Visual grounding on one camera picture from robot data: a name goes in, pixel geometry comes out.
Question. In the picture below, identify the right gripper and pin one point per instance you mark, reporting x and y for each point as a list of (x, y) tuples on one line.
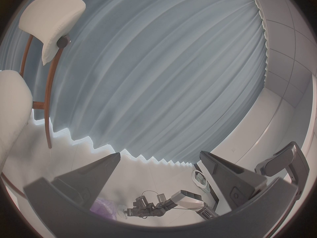
[(140, 211)]

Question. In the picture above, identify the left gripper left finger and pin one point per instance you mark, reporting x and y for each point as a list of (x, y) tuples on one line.
[(99, 175)]

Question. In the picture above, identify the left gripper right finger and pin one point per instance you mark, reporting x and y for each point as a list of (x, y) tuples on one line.
[(230, 177)]

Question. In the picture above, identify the purple plastic bag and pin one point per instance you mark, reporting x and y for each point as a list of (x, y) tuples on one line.
[(104, 208)]

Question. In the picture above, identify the white oval basin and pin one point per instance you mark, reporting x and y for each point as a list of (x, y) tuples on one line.
[(199, 180)]

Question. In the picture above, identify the blue-green curtain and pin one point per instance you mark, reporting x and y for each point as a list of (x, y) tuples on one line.
[(161, 71)]

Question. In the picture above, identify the wooden chair with white cushions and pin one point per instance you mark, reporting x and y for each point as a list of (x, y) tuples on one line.
[(49, 11)]

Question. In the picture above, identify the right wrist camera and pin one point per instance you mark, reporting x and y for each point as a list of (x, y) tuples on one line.
[(162, 198)]

